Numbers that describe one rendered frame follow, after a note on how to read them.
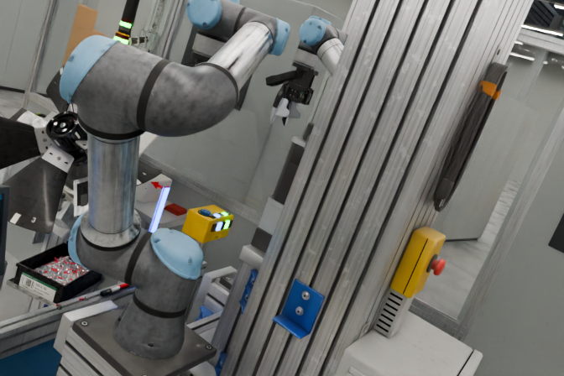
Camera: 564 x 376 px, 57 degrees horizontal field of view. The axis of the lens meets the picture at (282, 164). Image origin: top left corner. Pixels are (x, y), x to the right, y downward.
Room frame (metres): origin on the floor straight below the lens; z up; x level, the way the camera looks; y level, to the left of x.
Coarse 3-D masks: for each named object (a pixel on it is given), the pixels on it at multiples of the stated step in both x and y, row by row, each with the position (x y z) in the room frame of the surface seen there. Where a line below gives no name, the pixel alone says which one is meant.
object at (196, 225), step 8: (192, 208) 1.76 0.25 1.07; (200, 208) 1.78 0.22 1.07; (208, 208) 1.81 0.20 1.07; (216, 208) 1.84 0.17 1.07; (192, 216) 1.73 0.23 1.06; (200, 216) 1.72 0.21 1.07; (208, 216) 1.73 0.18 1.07; (224, 216) 1.80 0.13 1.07; (232, 216) 1.83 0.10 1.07; (184, 224) 1.74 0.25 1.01; (192, 224) 1.72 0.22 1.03; (200, 224) 1.71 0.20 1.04; (208, 224) 1.70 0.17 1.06; (192, 232) 1.72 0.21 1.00; (200, 232) 1.71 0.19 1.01; (208, 232) 1.71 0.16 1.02; (216, 232) 1.76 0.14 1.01; (224, 232) 1.81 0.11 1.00; (200, 240) 1.70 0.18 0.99; (208, 240) 1.73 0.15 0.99
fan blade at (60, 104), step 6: (54, 78) 1.94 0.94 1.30; (48, 90) 1.94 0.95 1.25; (54, 90) 1.91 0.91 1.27; (54, 96) 1.90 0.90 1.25; (60, 96) 1.86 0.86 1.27; (54, 102) 1.89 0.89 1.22; (60, 102) 1.85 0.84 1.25; (66, 102) 1.78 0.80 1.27; (60, 108) 1.83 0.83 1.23; (66, 108) 1.78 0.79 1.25
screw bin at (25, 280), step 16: (32, 256) 1.41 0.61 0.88; (48, 256) 1.48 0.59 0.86; (64, 256) 1.55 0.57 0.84; (16, 272) 1.35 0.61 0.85; (32, 272) 1.33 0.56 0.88; (96, 272) 1.48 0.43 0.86; (32, 288) 1.33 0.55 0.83; (48, 288) 1.33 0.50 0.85; (64, 288) 1.31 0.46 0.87; (80, 288) 1.41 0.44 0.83
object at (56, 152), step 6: (48, 150) 1.63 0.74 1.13; (54, 150) 1.64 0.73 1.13; (60, 150) 1.66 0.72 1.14; (48, 156) 1.62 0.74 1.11; (54, 156) 1.64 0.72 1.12; (60, 156) 1.65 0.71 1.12; (66, 156) 1.67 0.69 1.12; (72, 156) 1.68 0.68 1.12; (54, 162) 1.63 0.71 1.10; (60, 162) 1.64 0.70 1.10; (60, 168) 1.63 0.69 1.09; (66, 168) 1.65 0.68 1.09
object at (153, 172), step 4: (140, 164) 1.66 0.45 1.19; (144, 164) 1.67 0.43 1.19; (140, 168) 1.64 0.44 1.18; (144, 168) 1.64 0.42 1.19; (148, 168) 1.65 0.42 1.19; (152, 168) 1.66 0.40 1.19; (148, 172) 1.62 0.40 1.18; (152, 172) 1.63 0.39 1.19; (156, 172) 1.64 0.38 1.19; (160, 172) 1.65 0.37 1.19; (140, 176) 1.59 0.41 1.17; (144, 176) 1.59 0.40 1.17; (148, 176) 1.60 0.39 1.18; (152, 176) 1.61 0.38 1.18; (156, 176) 1.62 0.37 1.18; (140, 180) 1.57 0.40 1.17; (144, 180) 1.57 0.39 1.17; (148, 180) 1.58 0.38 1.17; (140, 184) 1.55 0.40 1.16
